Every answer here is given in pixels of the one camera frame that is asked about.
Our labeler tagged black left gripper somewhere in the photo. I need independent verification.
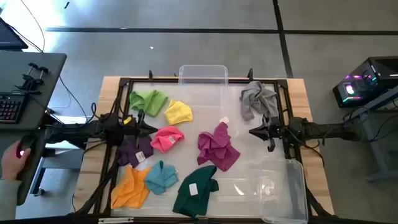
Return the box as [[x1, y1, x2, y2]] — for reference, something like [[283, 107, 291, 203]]
[[123, 109, 159, 149]]

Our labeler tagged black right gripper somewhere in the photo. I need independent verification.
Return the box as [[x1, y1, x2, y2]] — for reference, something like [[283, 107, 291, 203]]
[[248, 116, 289, 152]]

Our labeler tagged pink towel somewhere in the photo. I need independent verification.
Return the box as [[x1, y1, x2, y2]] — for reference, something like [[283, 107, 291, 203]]
[[150, 125, 185, 154]]

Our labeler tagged purple towel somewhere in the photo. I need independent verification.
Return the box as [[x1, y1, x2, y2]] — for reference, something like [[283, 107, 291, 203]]
[[116, 134, 154, 169]]

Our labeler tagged grey towel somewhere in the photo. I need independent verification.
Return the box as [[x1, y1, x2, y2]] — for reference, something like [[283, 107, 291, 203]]
[[239, 80, 280, 122]]

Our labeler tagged yellow towel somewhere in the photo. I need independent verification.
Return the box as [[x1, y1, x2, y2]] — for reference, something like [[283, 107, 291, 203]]
[[164, 99, 194, 126]]

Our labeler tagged magenta towel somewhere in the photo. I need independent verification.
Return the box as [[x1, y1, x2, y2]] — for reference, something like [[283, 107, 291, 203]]
[[197, 116, 241, 172]]

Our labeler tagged orange towel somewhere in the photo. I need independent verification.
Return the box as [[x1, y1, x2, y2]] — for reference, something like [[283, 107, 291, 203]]
[[110, 165, 152, 210]]

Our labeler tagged dark green towel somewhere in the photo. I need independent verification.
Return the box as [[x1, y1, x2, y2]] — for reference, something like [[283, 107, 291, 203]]
[[172, 165, 220, 218]]

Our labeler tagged person's forearm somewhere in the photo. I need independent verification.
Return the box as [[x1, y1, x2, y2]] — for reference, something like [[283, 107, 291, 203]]
[[0, 179, 22, 222]]

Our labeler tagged white table mat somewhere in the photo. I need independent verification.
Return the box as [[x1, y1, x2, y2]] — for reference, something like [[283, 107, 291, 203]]
[[111, 81, 289, 218]]

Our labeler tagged teal towel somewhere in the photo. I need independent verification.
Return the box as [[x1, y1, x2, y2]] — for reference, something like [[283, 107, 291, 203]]
[[144, 160, 180, 196]]

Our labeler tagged wooden table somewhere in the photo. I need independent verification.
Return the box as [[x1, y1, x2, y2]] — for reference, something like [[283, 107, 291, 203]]
[[73, 76, 335, 218]]

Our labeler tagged large clear plastic bin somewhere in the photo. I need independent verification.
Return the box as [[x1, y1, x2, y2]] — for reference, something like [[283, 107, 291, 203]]
[[258, 158, 309, 224]]

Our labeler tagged small clear plastic bin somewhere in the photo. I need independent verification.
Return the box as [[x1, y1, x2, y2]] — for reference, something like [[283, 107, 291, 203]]
[[178, 64, 229, 105]]

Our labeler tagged white box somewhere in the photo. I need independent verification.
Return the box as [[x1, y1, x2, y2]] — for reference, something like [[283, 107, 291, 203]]
[[45, 115, 90, 151]]

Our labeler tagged grey metal stand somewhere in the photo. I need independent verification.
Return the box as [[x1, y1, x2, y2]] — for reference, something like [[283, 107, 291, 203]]
[[343, 86, 398, 183]]

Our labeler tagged black computer mouse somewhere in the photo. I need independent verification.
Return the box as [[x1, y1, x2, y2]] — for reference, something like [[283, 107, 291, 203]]
[[17, 134, 37, 159]]

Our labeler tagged black computer case lit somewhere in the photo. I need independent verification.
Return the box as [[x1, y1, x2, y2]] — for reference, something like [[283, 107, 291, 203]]
[[332, 55, 398, 109]]

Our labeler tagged black desk clamp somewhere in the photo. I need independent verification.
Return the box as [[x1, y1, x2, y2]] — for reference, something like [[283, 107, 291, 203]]
[[15, 62, 50, 95]]

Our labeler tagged black backlit keyboard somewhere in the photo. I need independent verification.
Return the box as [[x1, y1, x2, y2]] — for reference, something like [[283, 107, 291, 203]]
[[0, 91, 27, 124]]

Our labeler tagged person's hand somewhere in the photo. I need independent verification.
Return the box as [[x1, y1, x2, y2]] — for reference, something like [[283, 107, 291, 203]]
[[1, 139, 32, 181]]

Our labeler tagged black desk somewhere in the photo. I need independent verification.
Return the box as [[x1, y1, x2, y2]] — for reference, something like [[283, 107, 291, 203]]
[[0, 51, 68, 206]]

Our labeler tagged black computer monitor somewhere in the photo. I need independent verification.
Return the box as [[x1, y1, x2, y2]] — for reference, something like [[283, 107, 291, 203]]
[[0, 17, 29, 51]]

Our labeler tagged black metal table frame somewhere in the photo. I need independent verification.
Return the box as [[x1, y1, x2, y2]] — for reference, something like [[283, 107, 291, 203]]
[[73, 68, 335, 223]]

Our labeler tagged thin black cable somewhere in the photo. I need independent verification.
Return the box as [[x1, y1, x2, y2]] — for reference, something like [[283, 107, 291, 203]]
[[58, 75, 94, 123]]

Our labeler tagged silver metal bracket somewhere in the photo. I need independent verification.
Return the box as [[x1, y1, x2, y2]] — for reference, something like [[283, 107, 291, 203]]
[[98, 217, 134, 224]]

